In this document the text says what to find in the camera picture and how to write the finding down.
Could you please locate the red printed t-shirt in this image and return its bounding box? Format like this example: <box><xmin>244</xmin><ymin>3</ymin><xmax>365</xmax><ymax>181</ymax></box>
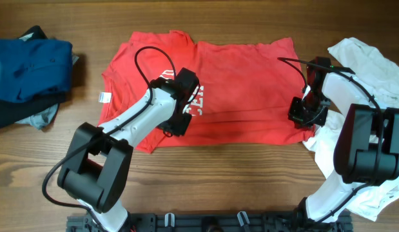
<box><xmin>100</xmin><ymin>30</ymin><xmax>314</xmax><ymax>153</ymax></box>

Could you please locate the white garment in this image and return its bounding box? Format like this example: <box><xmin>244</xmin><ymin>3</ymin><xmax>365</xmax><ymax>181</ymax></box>
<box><xmin>302</xmin><ymin>37</ymin><xmax>399</xmax><ymax>222</ymax></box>

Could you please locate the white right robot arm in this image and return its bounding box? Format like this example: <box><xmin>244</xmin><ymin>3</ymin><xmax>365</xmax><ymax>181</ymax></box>
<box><xmin>285</xmin><ymin>57</ymin><xmax>399</xmax><ymax>231</ymax></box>

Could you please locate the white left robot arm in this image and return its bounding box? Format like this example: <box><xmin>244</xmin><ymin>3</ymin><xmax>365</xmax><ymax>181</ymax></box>
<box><xmin>57</xmin><ymin>75</ymin><xmax>199</xmax><ymax>231</ymax></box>

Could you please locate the blue folded garment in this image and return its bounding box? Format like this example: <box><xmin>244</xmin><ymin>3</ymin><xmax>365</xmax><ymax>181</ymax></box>
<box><xmin>0</xmin><ymin>39</ymin><xmax>73</xmax><ymax>103</ymax></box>

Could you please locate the black folded garment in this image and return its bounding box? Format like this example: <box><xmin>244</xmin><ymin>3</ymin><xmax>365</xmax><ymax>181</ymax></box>
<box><xmin>0</xmin><ymin>24</ymin><xmax>68</xmax><ymax>131</ymax></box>

